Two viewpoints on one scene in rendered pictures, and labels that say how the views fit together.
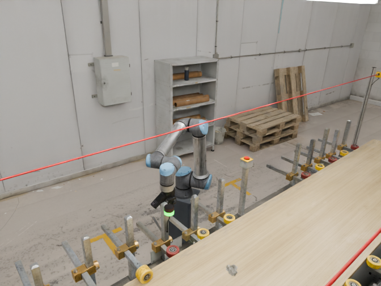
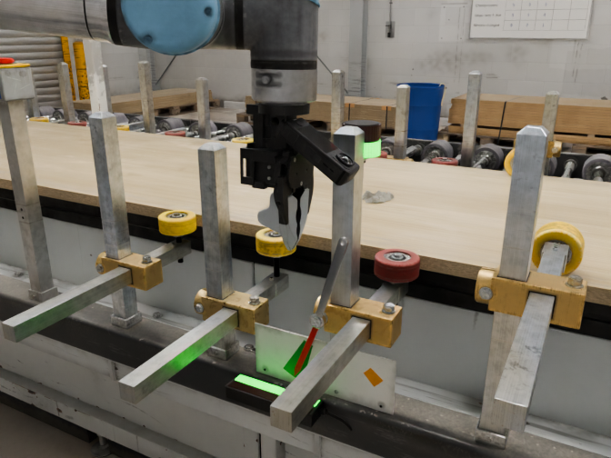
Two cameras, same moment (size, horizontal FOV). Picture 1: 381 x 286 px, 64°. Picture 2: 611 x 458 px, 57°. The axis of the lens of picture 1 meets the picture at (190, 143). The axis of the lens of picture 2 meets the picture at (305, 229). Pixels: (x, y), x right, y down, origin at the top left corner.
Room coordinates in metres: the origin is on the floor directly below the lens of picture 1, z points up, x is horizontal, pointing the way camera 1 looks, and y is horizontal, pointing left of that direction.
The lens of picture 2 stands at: (1.91, 0.88, 1.28)
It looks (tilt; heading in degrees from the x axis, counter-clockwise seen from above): 20 degrees down; 249
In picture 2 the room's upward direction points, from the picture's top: straight up
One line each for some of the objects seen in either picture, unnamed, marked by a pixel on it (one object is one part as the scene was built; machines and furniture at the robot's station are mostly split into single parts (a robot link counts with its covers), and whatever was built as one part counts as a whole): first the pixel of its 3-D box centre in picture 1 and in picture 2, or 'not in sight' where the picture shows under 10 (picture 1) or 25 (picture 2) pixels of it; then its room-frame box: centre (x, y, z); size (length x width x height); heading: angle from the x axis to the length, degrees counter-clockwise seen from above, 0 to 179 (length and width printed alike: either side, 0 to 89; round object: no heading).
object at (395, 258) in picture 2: (172, 256); (395, 283); (1.42, 0.09, 0.85); 0.08 x 0.08 x 0.11
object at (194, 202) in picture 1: (194, 223); (219, 273); (1.71, -0.04, 0.87); 0.03 x 0.03 x 0.48; 41
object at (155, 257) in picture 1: (166, 249); (320, 366); (1.59, 0.14, 0.75); 0.26 x 0.01 x 0.10; 131
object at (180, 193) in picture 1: (183, 189); not in sight; (2.50, 0.06, 0.65); 0.19 x 0.19 x 0.10
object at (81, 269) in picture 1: (85, 270); not in sight; (1.21, 0.55, 0.95); 0.13 x 0.06 x 0.05; 131
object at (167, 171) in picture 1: (166, 174); (282, 19); (1.65, 0.14, 1.30); 0.10 x 0.09 x 0.12; 163
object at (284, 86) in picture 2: (166, 185); (283, 86); (1.65, 0.15, 1.21); 0.10 x 0.09 x 0.05; 40
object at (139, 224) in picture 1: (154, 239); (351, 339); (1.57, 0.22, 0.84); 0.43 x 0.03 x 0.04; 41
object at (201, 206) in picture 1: (209, 213); (112, 283); (1.90, -0.16, 0.83); 0.43 x 0.03 x 0.04; 41
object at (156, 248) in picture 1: (162, 243); (357, 316); (1.53, 0.17, 0.85); 0.13 x 0.06 x 0.05; 131
